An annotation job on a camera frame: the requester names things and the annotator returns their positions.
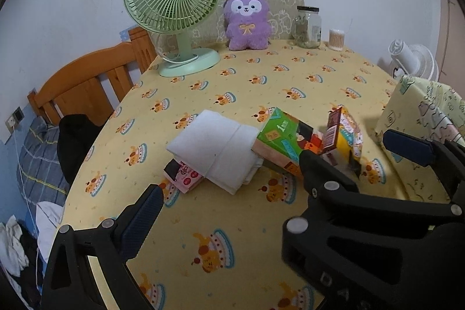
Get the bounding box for glass jar with dark lid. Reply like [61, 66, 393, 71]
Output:
[294, 6, 322, 49]

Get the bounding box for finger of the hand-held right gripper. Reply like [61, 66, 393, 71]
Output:
[282, 151, 450, 282]
[382, 129, 465, 223]

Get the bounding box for pink packet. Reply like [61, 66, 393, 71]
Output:
[163, 158, 205, 194]

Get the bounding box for beige door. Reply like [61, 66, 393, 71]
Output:
[434, 0, 465, 85]

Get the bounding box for black garment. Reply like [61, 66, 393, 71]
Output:
[57, 114, 104, 183]

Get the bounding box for white towel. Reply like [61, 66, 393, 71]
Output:
[166, 110, 264, 195]

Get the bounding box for brown and yellow snack packet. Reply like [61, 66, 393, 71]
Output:
[312, 106, 366, 182]

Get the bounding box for green snack box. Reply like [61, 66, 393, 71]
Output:
[251, 107, 315, 180]

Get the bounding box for wall socket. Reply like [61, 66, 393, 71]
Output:
[4, 107, 24, 131]

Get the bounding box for cotton swab container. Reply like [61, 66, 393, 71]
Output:
[329, 28, 344, 50]

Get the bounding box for cartoon printed storage box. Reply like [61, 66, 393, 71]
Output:
[374, 75, 465, 203]

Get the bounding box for wooden bed headboard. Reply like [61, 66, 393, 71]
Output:
[27, 27, 158, 125]

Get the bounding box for white clothes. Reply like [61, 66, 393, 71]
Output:
[0, 216, 30, 276]

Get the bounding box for purple plush toy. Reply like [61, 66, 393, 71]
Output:
[223, 0, 272, 51]

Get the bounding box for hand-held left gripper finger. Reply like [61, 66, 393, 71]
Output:
[42, 183, 165, 310]

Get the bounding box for white standing fan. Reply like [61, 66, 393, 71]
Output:
[378, 39, 442, 82]

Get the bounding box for yellow printed tablecloth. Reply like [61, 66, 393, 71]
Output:
[60, 41, 465, 310]

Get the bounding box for white desk fan cord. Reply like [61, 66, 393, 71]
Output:
[156, 48, 200, 64]

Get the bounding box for plaid bedding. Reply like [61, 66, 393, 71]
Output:
[16, 116, 71, 209]

